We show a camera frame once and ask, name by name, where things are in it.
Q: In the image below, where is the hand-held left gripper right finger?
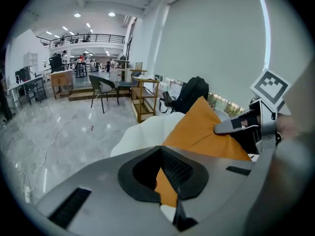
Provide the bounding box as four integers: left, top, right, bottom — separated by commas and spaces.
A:
160, 146, 254, 236

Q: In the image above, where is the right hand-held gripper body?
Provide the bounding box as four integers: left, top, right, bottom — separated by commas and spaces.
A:
249, 68, 292, 155

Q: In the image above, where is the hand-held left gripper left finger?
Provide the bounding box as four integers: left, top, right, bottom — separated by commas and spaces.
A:
36, 145, 178, 236

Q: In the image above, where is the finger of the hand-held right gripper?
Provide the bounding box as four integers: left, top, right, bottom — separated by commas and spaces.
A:
213, 107, 261, 135
232, 127, 262, 155

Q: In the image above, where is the orange cushion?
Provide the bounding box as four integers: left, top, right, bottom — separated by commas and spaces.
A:
154, 96, 252, 209

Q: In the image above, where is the black backpack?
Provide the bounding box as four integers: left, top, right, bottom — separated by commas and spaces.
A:
171, 76, 210, 115

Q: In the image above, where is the grey roller blind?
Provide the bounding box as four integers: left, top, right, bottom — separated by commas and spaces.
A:
264, 0, 314, 85
154, 0, 271, 105

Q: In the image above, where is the white round sofa chair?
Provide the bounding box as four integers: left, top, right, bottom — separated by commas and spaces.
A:
110, 109, 231, 223

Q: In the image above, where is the small dark handbag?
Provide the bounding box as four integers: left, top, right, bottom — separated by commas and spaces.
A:
158, 90, 177, 114

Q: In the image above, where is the white plastic bag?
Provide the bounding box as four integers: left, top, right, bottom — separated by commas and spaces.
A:
157, 79, 184, 100

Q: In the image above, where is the white power strip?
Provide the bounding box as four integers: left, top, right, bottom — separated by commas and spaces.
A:
24, 185, 32, 205

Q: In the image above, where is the wooden shelf rack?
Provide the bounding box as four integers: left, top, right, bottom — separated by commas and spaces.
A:
130, 77, 160, 124

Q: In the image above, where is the wooden step platform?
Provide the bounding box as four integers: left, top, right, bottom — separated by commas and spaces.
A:
68, 86, 134, 102

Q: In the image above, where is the dark wicker chair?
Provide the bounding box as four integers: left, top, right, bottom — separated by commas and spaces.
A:
88, 74, 120, 115

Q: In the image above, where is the small blue-top table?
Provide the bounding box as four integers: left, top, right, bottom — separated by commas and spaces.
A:
115, 81, 134, 98

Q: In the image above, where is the wooden cabinet with white top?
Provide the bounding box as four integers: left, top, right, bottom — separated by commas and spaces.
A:
50, 69, 74, 100

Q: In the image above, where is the white desk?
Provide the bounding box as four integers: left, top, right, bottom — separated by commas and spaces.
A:
112, 59, 130, 82

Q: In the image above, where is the black office chair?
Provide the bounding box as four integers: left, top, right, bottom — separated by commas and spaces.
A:
48, 55, 65, 74

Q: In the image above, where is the white shelf unit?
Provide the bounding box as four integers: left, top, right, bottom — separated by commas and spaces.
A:
23, 51, 39, 67

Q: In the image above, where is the black balcony railing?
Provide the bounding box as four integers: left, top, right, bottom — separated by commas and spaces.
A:
36, 33, 126, 50

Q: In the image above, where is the group of ceiling lights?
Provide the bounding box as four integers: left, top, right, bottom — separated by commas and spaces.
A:
45, 0, 117, 57

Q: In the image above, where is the black-frame high table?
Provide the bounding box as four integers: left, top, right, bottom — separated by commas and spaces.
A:
74, 61, 88, 79

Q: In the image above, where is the black-frame work table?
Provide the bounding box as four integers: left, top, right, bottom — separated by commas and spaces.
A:
8, 76, 48, 108

